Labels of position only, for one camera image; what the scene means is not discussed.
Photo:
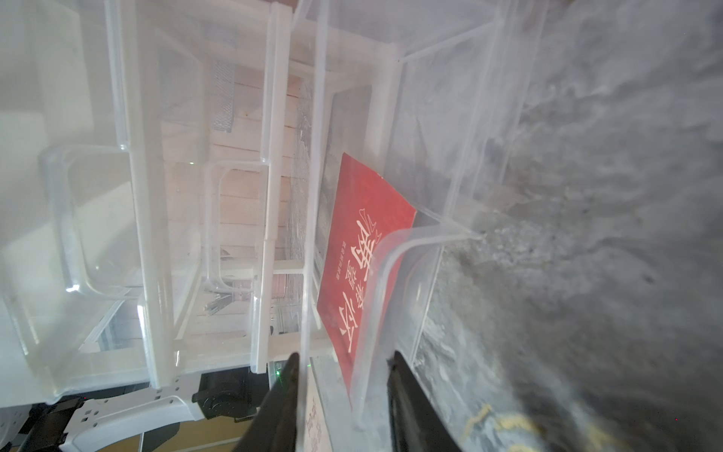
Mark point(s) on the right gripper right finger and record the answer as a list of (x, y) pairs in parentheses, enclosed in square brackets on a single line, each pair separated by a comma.
[(414, 424)]

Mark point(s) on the red postcard gold characters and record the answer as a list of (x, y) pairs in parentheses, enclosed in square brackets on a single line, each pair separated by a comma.
[(366, 210)]

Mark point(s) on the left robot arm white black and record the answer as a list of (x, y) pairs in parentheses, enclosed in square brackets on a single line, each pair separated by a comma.
[(93, 421)]

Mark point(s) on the beige postcard red characters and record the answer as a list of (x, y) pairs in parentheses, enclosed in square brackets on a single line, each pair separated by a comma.
[(316, 434)]

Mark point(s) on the white plastic drawer organizer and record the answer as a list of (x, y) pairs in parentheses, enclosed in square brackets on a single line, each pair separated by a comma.
[(145, 175)]

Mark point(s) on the clear plastic drawer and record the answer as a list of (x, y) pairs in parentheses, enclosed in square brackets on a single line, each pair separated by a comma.
[(100, 216), (415, 103), (248, 184)]

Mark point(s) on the white wire wall shelf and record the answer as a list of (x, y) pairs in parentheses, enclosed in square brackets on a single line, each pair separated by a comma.
[(195, 80)]

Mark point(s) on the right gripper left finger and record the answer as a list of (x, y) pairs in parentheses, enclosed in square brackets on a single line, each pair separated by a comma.
[(274, 428)]

